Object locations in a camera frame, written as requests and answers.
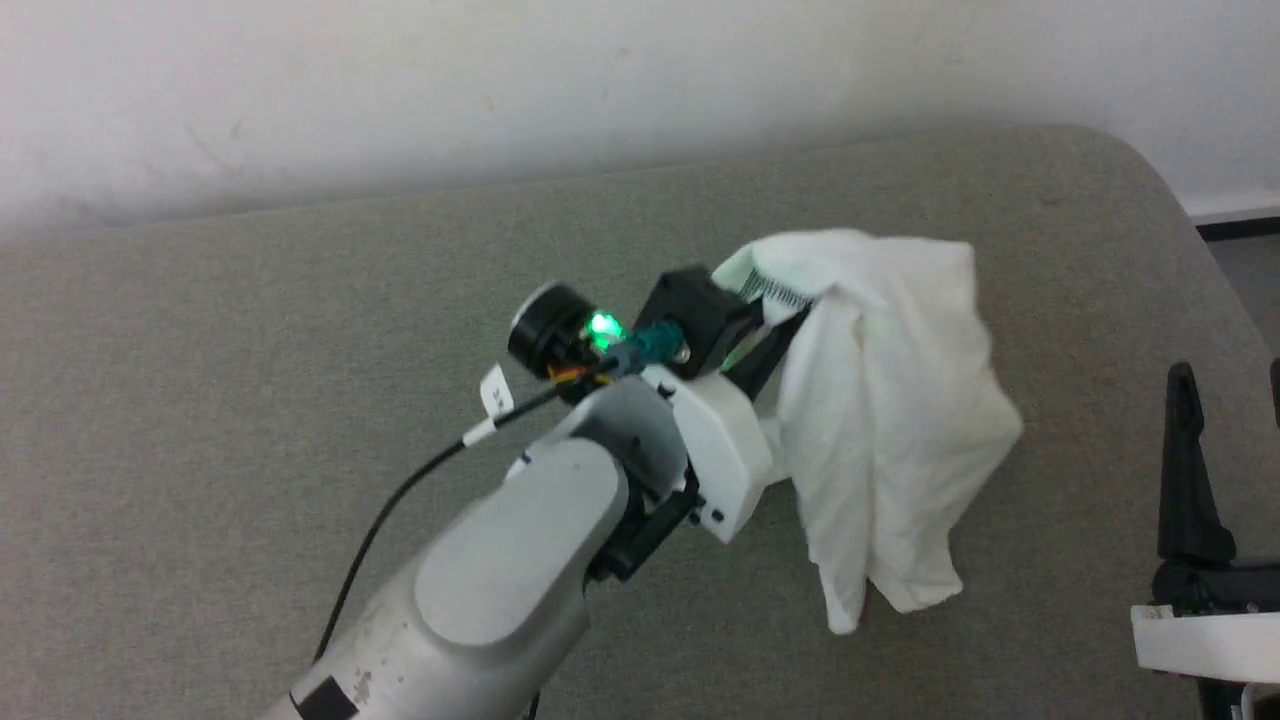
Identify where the teal cable connector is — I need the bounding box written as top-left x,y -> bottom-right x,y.
608,319 -> 693,377

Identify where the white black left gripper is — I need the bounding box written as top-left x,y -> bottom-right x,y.
638,264 -> 813,547

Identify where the white cable label tag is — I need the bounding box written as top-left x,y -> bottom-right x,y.
479,363 -> 517,419

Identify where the thin black cable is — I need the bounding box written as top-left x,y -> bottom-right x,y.
312,366 -> 613,665

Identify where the white long-sleeved garment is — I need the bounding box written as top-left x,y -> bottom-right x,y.
712,228 -> 1025,637

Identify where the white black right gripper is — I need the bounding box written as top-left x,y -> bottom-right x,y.
1130,358 -> 1280,689

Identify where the grey fabric sofa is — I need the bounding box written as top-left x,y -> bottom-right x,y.
0,122 -> 1280,720

